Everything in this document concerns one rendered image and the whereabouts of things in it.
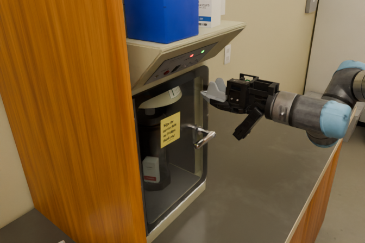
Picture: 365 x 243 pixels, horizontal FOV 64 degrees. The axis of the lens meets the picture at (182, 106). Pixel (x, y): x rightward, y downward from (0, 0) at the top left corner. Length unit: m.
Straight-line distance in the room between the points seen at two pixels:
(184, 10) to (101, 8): 0.16
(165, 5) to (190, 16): 0.07
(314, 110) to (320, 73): 3.03
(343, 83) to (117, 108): 0.54
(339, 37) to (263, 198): 2.73
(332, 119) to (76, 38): 0.51
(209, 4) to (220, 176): 0.66
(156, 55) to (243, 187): 0.69
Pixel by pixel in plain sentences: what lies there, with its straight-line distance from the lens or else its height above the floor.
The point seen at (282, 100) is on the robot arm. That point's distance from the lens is 0.69.
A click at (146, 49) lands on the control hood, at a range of 0.52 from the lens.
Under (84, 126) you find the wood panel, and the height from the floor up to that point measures 1.36.
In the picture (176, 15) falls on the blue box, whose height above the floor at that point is 1.56.
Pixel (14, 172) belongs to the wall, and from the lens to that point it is 1.06.
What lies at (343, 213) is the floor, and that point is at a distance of 2.56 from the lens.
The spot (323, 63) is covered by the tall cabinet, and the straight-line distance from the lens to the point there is 3.66.
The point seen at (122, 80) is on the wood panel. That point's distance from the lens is 0.48.
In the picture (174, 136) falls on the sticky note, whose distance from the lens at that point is 0.77.
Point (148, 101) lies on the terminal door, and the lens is 0.65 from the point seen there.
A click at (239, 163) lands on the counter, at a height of 0.94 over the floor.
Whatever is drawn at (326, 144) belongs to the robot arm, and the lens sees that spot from 0.79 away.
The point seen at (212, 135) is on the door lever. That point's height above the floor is 1.20.
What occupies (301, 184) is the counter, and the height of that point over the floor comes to 0.94.
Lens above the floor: 1.62
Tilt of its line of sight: 24 degrees down
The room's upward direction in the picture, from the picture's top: 1 degrees counter-clockwise
